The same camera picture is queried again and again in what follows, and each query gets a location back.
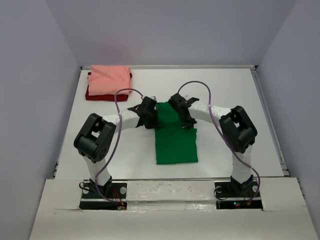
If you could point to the dark red folded t-shirt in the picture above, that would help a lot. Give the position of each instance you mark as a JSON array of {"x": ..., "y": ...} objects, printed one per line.
[{"x": 106, "y": 97}]

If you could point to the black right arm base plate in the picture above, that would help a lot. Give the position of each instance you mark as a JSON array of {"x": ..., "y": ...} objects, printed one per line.
[{"x": 228, "y": 199}]

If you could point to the green t-shirt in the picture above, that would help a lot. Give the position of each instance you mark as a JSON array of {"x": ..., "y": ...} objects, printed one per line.
[{"x": 173, "y": 143}]

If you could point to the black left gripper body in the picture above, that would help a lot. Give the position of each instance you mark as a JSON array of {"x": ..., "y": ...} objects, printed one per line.
[{"x": 151, "y": 121}]

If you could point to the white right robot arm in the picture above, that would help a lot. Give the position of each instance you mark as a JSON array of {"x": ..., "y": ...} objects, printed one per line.
[{"x": 236, "y": 129}]

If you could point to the pink folded t-shirt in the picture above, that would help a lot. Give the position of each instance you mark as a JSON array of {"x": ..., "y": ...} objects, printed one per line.
[{"x": 108, "y": 79}]

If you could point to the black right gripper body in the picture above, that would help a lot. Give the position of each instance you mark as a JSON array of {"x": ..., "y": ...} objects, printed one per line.
[{"x": 186, "y": 122}]

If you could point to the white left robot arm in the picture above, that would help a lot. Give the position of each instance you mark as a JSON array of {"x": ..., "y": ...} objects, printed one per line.
[{"x": 94, "y": 139}]

